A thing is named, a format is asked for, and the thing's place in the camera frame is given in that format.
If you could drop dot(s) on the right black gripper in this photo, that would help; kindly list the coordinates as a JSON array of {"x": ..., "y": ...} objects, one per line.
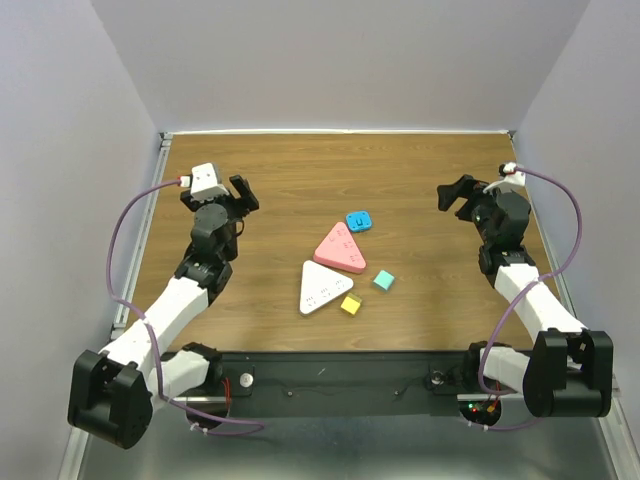
[{"x": 465, "y": 186}]

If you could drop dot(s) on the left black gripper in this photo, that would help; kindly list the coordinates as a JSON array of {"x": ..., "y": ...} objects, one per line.
[{"x": 241, "y": 206}]

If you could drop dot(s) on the blue square plug adapter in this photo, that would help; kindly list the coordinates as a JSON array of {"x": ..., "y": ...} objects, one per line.
[{"x": 358, "y": 221}]

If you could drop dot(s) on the teal cube charger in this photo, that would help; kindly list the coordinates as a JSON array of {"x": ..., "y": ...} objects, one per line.
[{"x": 384, "y": 280}]

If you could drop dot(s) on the pink triangular power strip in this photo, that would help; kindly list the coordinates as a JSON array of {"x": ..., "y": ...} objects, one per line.
[{"x": 339, "y": 250}]

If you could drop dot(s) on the white triangular power strip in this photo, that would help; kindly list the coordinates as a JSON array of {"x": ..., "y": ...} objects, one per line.
[{"x": 320, "y": 286}]

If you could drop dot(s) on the yellow cube usb charger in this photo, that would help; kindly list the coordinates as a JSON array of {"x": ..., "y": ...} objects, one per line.
[{"x": 351, "y": 304}]

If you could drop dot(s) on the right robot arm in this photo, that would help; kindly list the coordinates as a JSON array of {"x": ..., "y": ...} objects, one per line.
[{"x": 569, "y": 372}]

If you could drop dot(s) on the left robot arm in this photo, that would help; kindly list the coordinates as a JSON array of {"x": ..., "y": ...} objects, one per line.
[{"x": 116, "y": 391}]

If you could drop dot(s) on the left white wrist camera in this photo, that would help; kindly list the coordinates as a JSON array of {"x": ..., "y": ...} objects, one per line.
[{"x": 204, "y": 182}]

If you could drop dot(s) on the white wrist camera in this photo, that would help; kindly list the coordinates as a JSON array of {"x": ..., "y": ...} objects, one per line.
[
  {"x": 204, "y": 182},
  {"x": 511, "y": 179}
]

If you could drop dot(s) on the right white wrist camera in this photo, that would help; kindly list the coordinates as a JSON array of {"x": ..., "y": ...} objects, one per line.
[{"x": 511, "y": 179}]

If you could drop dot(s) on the aluminium frame rail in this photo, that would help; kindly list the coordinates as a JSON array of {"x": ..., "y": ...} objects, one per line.
[{"x": 71, "y": 467}]

